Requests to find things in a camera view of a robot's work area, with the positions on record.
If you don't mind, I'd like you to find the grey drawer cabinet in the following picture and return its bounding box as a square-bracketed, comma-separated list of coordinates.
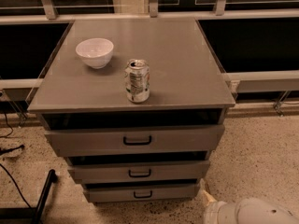
[29, 19, 235, 203]

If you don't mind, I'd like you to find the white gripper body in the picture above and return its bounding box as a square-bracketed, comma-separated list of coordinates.
[203, 201, 237, 224]

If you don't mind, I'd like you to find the metal window railing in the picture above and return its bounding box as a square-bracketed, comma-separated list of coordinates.
[1, 0, 299, 116]

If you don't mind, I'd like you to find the black floor cable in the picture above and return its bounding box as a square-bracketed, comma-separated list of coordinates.
[0, 109, 33, 209]

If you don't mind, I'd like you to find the grey drawer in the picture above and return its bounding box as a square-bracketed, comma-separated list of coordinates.
[83, 183, 199, 203]
[68, 161, 209, 184]
[45, 125, 224, 157]

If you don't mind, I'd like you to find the black metal stand leg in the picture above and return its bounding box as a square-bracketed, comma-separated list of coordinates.
[0, 169, 58, 224]

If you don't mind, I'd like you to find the crushed soda can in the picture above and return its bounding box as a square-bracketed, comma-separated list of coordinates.
[124, 59, 150, 104]

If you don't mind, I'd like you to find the grey middle drawer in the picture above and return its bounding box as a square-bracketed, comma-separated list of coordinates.
[68, 161, 209, 184]

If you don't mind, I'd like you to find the white ceramic bowl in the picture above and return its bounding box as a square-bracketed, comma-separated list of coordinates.
[76, 38, 114, 69]

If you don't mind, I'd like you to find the grey top drawer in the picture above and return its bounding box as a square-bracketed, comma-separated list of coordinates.
[45, 125, 224, 157]

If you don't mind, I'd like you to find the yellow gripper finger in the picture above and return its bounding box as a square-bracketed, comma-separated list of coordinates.
[202, 190, 217, 206]

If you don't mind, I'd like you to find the grey bottom drawer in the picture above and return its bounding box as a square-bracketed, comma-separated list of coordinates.
[83, 183, 199, 203]

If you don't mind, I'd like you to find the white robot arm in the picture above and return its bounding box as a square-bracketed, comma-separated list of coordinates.
[201, 190, 299, 224]

